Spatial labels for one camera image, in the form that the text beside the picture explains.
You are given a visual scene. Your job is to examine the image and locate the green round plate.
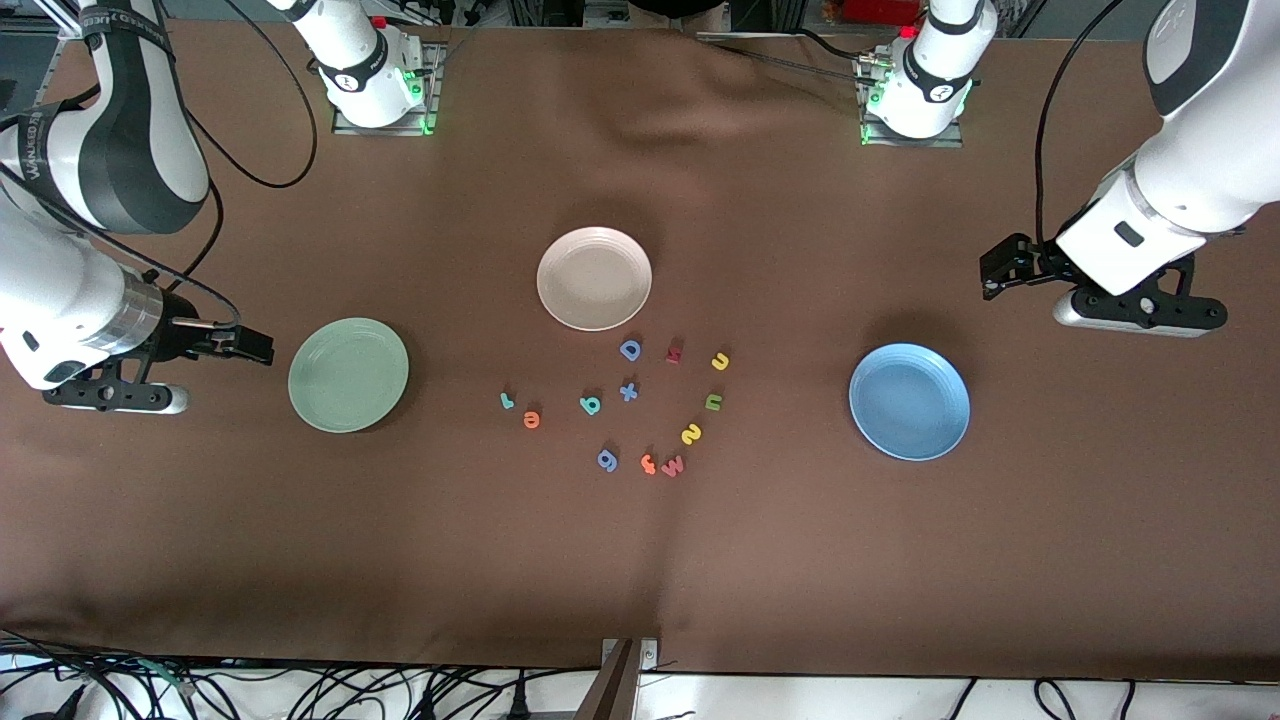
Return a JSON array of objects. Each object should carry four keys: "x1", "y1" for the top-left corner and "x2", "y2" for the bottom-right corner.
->
[{"x1": 288, "y1": 317, "x2": 410, "y2": 434}]

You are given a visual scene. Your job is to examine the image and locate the blue round plate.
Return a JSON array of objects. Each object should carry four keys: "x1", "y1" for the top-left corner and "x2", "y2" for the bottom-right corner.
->
[{"x1": 848, "y1": 343, "x2": 971, "y2": 462}]

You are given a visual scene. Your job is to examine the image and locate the red box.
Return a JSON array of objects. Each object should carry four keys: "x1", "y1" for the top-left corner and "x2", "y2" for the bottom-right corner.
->
[{"x1": 843, "y1": 0, "x2": 923, "y2": 25}]

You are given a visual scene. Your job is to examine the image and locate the brown tablecloth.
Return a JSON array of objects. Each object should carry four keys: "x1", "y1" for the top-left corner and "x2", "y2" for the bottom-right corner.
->
[{"x1": 0, "y1": 20, "x2": 1280, "y2": 683}]

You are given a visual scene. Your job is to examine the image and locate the beige round plate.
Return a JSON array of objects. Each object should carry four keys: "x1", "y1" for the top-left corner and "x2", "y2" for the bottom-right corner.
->
[{"x1": 536, "y1": 227, "x2": 653, "y2": 332}]

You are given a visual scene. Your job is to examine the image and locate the person behind table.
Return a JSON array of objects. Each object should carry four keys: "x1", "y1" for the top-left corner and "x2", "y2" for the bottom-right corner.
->
[{"x1": 628, "y1": 0, "x2": 733, "y2": 21}]

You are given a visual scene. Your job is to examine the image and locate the brown slanted bar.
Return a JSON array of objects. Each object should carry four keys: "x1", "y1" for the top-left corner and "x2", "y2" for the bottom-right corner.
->
[{"x1": 575, "y1": 640, "x2": 637, "y2": 720}]

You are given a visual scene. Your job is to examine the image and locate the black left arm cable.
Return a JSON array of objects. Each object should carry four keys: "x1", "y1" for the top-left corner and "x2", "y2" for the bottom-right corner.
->
[{"x1": 1033, "y1": 0, "x2": 1129, "y2": 251}]

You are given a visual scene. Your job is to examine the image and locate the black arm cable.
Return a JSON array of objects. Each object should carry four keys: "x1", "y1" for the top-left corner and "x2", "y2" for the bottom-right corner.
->
[
  {"x1": 1033, "y1": 0, "x2": 1129, "y2": 251},
  {"x1": 0, "y1": 0, "x2": 320, "y2": 331}
]

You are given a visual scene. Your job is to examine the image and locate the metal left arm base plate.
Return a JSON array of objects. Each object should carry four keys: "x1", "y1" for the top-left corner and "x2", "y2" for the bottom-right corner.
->
[{"x1": 858, "y1": 55, "x2": 967, "y2": 149}]

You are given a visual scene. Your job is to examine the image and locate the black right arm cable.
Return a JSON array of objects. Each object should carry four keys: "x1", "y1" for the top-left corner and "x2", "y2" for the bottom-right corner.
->
[{"x1": 0, "y1": 0, "x2": 320, "y2": 331}]

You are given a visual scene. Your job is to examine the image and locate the thin black cable on cloth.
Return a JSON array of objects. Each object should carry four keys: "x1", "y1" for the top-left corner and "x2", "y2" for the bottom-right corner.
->
[{"x1": 697, "y1": 30, "x2": 881, "y2": 86}]

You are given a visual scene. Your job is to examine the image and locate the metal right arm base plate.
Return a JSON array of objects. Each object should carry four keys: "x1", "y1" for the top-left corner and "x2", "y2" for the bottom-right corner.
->
[{"x1": 332, "y1": 42, "x2": 443, "y2": 136}]

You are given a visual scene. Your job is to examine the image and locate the aluminium frame rail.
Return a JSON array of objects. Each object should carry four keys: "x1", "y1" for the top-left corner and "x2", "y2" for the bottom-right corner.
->
[{"x1": 33, "y1": 0, "x2": 89, "y2": 41}]

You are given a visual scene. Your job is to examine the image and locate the tangled black cables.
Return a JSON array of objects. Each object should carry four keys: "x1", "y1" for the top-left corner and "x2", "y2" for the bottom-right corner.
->
[{"x1": 0, "y1": 628, "x2": 601, "y2": 720}]

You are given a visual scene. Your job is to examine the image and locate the silver metal bracket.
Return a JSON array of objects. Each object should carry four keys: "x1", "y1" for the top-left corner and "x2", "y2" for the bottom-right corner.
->
[{"x1": 602, "y1": 637, "x2": 661, "y2": 673}]

